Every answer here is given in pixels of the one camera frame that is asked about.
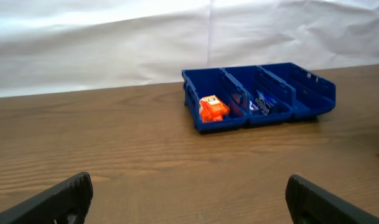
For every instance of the blue tray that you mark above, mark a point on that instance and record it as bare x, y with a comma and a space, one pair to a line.
301, 93

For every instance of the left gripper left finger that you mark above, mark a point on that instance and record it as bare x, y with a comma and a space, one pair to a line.
61, 202

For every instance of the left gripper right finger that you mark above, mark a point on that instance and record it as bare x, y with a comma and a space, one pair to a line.
313, 205

